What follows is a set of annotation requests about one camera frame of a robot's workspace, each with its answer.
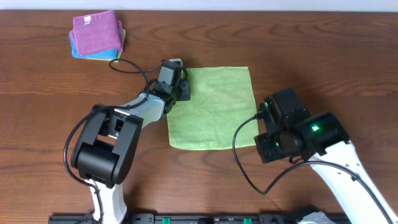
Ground blue folded cloth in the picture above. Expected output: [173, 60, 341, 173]
[69, 32, 118, 60]

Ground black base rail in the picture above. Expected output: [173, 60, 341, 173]
[48, 212, 354, 224]

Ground green microfiber cloth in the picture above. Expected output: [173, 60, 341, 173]
[167, 67, 259, 151]

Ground light green folded cloth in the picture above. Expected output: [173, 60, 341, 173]
[84, 29, 126, 61]

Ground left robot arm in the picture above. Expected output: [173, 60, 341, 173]
[63, 58, 190, 223]

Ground purple folded cloth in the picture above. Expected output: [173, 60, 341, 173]
[72, 10, 122, 56]

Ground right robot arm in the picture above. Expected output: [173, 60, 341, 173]
[254, 88, 397, 223]

